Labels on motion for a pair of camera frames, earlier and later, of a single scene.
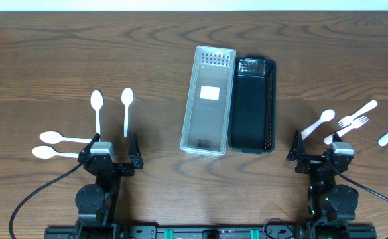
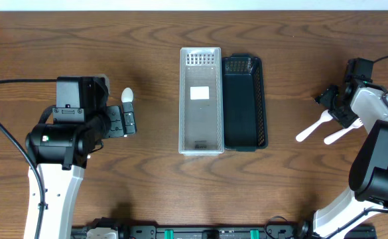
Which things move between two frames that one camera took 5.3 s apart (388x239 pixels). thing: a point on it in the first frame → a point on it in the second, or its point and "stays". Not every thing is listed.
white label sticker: x=209 y=92 → x=199 y=93
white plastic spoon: x=127 y=96 stays
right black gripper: x=298 y=154 → x=327 y=97
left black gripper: x=115 y=166 → x=115 y=121
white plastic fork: x=355 y=125 stays
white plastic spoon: x=327 y=115 stays
